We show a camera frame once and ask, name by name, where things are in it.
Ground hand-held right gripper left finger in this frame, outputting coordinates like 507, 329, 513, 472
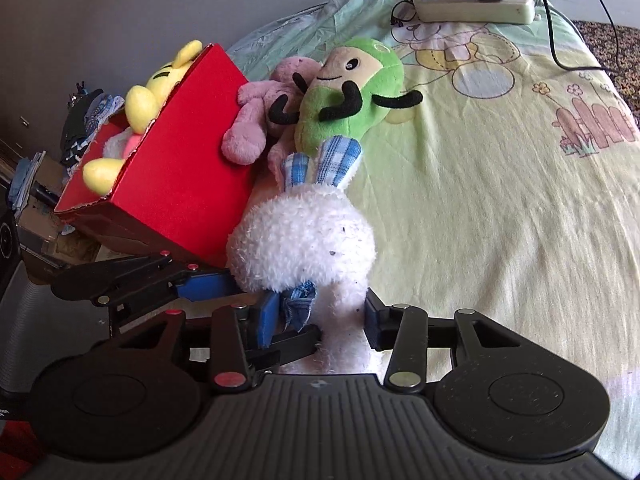
107, 292, 281, 394

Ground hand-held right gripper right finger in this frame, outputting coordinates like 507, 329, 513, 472
365, 287, 526, 394

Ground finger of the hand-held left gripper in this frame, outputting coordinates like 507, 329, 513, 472
50, 250, 242, 323
250, 326, 324, 370

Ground white rabbit with checked ears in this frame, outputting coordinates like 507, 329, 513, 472
226, 136, 378, 376

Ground red cardboard box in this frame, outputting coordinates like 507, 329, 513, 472
52, 42, 258, 268

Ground pink plush bear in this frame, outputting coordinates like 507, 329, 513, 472
222, 57, 326, 186

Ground yellow plush tiger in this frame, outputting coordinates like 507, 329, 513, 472
82, 40, 203, 196

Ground green plush bean toy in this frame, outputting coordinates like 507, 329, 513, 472
267, 37, 423, 156

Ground cartoon printed bedsheet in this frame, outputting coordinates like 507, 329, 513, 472
225, 0, 640, 461

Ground pile of clothes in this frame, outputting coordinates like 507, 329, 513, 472
60, 80, 126, 171

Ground black eyeglasses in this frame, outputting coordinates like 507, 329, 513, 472
390, 0, 418, 28

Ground dark patterned blanket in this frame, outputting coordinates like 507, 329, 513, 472
570, 20, 640, 126

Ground black charger cable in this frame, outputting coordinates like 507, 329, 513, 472
520, 0, 640, 73

